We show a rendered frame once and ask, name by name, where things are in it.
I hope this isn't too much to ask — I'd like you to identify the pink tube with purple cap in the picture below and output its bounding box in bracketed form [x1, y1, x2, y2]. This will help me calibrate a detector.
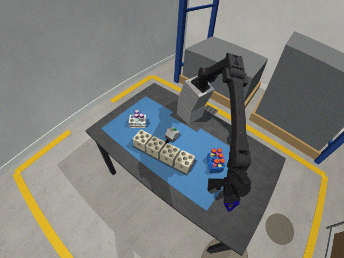
[216, 148, 222, 157]

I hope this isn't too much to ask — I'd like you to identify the blue flat mat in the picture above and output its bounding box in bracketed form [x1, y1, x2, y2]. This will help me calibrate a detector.
[101, 97, 230, 211]

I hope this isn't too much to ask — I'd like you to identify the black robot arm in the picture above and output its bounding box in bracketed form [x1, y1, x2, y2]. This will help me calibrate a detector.
[191, 53, 251, 197]

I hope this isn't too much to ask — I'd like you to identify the blue tube rack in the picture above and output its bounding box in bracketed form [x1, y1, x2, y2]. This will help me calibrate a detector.
[206, 153, 224, 173]

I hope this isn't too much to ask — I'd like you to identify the centrifuge tube with yellow liquid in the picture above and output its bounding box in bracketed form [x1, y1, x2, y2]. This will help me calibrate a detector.
[218, 158, 225, 167]

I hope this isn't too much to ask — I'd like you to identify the cream block with round holes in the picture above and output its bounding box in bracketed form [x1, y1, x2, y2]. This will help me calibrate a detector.
[146, 136, 166, 159]
[160, 143, 180, 166]
[174, 150, 195, 174]
[133, 130, 152, 152]

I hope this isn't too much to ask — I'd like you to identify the white tube rack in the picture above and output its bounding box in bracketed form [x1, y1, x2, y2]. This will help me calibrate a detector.
[128, 115, 146, 128]

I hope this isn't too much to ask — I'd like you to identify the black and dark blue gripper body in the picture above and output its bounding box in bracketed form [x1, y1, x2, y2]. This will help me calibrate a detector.
[224, 189, 240, 203]

